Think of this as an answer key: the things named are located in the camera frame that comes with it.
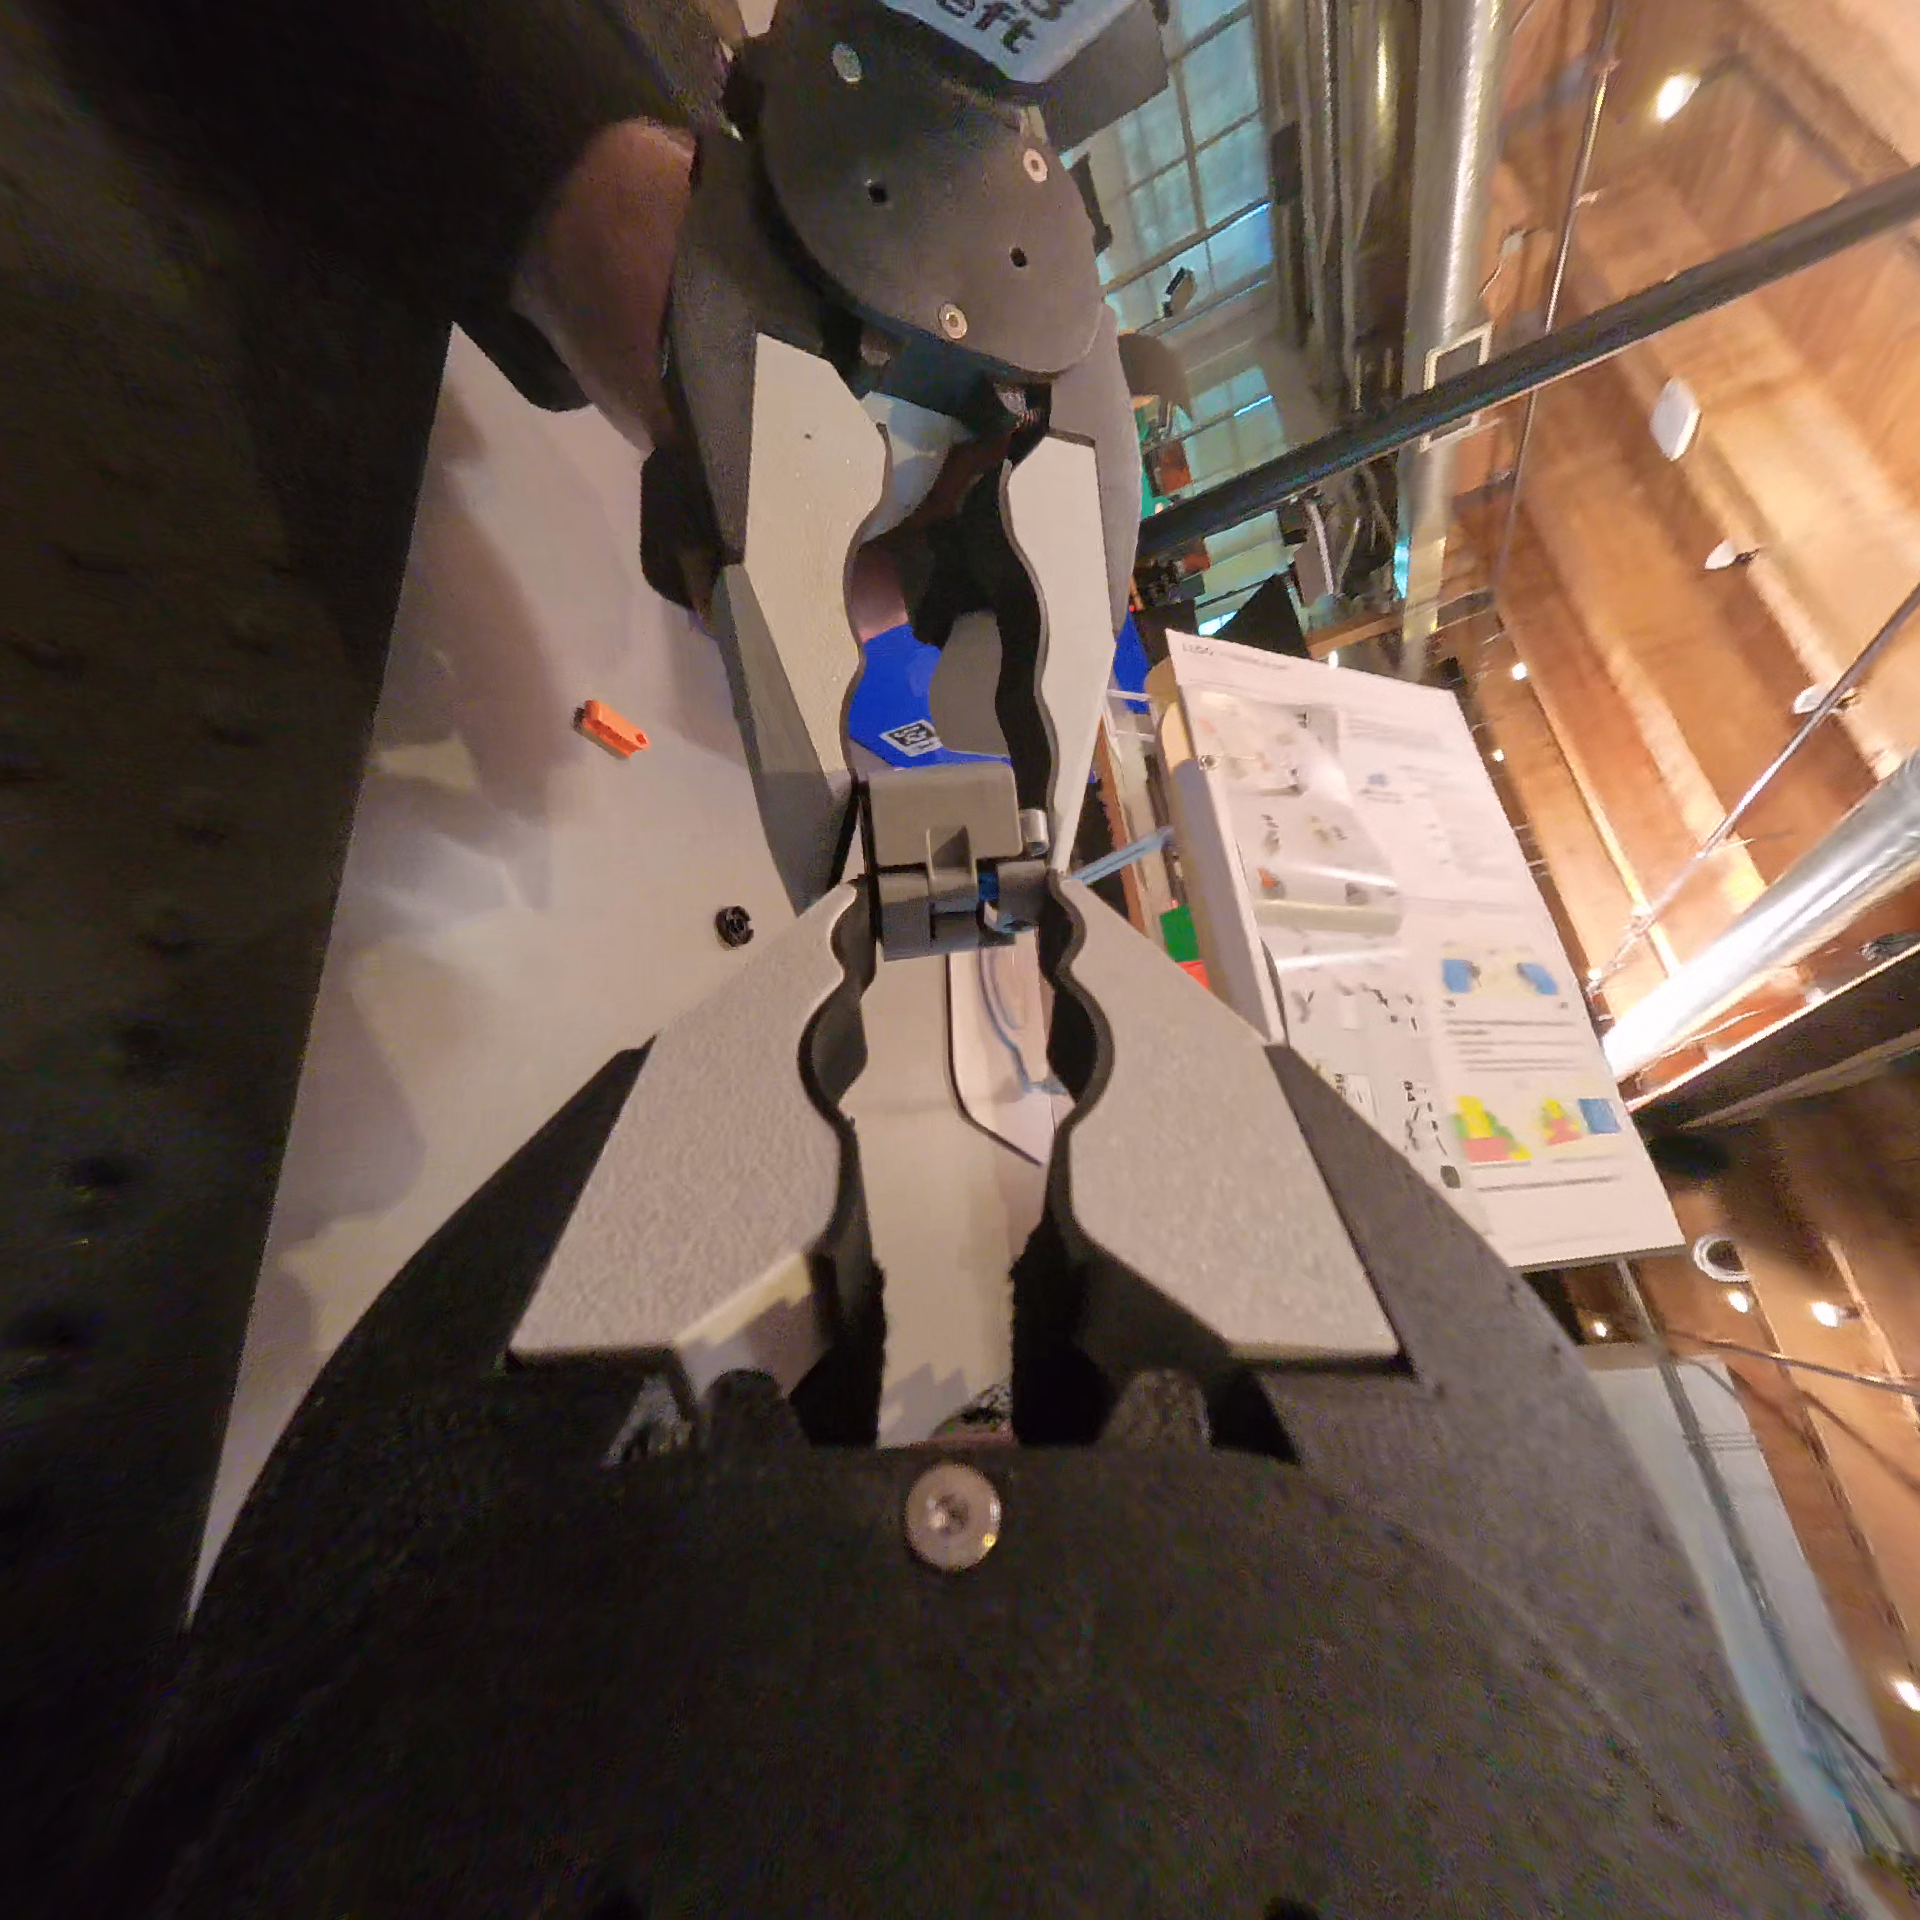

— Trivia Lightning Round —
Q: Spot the black dimpled cushion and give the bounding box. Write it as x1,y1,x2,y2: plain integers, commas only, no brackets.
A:
0,224,452,1651

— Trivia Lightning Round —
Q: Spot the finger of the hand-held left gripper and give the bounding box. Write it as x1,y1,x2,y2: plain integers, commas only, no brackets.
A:
982,431,1127,878
710,331,897,909

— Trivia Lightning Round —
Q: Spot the black metal pole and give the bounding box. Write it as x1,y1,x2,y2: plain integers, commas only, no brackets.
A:
1132,168,1920,561

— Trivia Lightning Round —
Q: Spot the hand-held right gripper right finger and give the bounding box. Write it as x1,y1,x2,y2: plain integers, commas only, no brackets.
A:
1008,878,1409,1448

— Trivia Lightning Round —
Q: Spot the white document stand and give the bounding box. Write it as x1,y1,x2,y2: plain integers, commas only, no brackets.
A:
943,660,1292,1161

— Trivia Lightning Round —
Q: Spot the white printed instruction sheet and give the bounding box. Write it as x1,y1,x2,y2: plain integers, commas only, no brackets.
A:
1166,630,1685,1272

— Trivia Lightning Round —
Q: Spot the person's left hand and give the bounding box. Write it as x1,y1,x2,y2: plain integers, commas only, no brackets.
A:
510,118,706,454

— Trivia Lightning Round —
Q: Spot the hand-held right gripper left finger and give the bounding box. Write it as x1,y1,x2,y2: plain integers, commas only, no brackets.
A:
506,881,891,1448

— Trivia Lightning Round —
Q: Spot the small grey brick hinge assembly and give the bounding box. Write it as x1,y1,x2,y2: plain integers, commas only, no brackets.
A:
859,763,1053,964

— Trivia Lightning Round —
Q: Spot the brick building instruction booklet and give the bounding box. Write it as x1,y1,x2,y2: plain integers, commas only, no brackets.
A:
1185,692,1411,940

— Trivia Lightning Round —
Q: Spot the blue bin with tag label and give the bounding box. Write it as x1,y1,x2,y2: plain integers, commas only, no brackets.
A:
844,620,978,773

